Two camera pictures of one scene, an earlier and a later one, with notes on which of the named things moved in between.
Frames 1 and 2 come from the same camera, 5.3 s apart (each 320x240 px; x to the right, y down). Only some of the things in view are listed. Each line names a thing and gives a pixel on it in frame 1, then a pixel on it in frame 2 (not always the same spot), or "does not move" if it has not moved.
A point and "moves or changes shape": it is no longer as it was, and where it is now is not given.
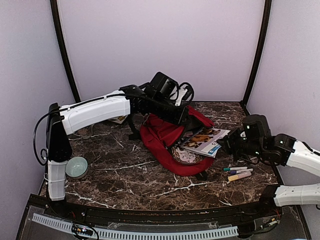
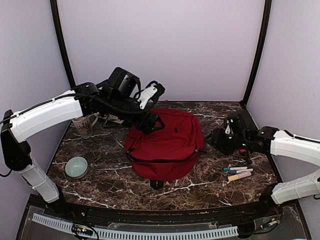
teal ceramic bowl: [76, 167] does not move
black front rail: [270, 205] does not move
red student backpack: [160, 134] moves or changes shape
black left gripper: [177, 119] → [147, 128]
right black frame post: [260, 51] does not move
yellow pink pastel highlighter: [232, 178] does not move
